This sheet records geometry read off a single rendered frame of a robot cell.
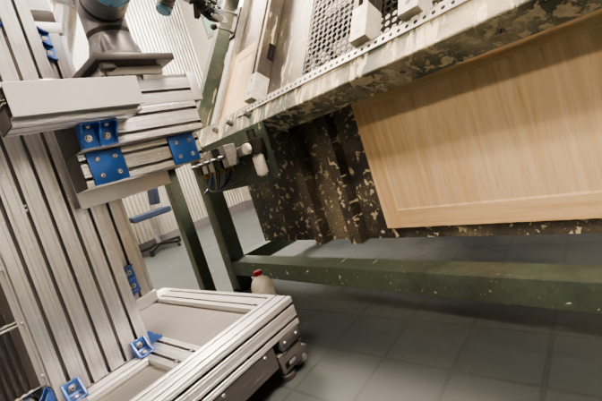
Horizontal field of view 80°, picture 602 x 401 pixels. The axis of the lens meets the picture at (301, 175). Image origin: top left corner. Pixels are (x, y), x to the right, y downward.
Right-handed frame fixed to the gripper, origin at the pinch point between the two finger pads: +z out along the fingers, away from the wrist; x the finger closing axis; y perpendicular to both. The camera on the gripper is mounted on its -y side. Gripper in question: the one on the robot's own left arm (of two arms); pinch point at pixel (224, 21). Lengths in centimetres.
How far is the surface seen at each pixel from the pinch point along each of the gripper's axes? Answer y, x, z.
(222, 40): -24.8, 7.5, 11.4
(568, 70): 137, -69, 37
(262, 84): 37, -49, 9
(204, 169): 7, -84, 5
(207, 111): -24.8, -40.5, 12.5
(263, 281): 23, -128, 36
